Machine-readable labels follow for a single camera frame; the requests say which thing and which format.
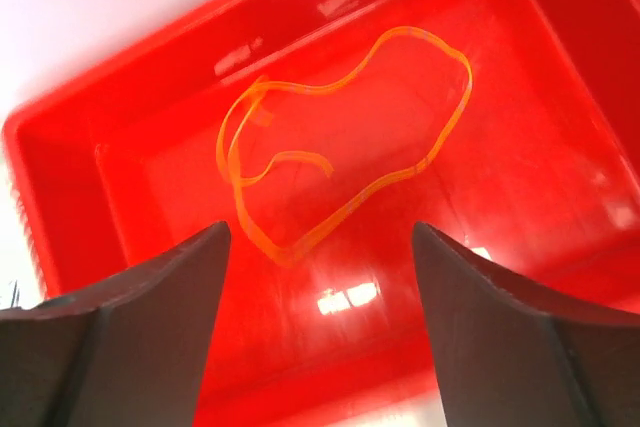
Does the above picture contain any red plastic tray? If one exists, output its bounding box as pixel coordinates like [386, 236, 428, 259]
[3, 0, 639, 426]

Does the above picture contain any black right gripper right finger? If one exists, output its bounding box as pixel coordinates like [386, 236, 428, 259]
[412, 223, 639, 426]

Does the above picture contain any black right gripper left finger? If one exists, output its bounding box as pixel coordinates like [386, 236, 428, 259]
[1, 222, 231, 426]

